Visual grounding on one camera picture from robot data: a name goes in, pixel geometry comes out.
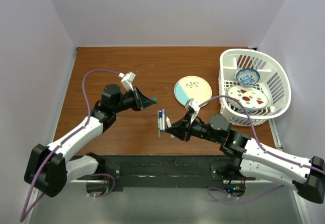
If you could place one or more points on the watermelon pattern plate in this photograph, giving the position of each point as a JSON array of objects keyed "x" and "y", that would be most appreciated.
[{"x": 251, "y": 98}]

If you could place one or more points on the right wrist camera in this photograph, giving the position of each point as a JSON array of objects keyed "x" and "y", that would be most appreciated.
[{"x": 193, "y": 107}]

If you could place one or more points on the white marker green tip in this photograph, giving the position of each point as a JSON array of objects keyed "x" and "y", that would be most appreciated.
[{"x": 169, "y": 125}]

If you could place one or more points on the white marker with purple ink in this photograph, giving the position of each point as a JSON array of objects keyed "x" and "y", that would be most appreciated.
[{"x": 163, "y": 120}]

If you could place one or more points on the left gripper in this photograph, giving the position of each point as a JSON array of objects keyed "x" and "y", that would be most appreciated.
[{"x": 140, "y": 101}]

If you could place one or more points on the thin green white pen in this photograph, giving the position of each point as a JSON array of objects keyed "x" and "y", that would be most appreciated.
[{"x": 158, "y": 123}]

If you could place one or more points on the white plastic basket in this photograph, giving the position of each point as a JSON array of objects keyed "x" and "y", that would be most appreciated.
[{"x": 274, "y": 83}]

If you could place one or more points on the blue patterned bowl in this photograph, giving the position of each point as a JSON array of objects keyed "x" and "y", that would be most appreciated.
[{"x": 248, "y": 76}]

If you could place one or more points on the cream and blue plate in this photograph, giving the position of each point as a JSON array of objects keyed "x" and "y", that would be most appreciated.
[{"x": 192, "y": 87}]

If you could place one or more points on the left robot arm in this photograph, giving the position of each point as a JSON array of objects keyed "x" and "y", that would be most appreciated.
[{"x": 50, "y": 167}]

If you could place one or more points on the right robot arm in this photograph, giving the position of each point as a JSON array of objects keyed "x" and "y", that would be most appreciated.
[{"x": 251, "y": 159}]

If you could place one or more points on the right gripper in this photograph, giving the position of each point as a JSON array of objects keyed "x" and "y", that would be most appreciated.
[{"x": 181, "y": 130}]

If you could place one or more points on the white marker black tip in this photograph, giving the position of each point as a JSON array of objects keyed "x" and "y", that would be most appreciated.
[{"x": 160, "y": 123}]

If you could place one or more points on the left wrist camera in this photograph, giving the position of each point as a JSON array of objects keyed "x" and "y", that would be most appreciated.
[{"x": 127, "y": 79}]

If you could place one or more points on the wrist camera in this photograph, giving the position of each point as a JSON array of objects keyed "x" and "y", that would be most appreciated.
[
  {"x": 193, "y": 107},
  {"x": 127, "y": 79}
]

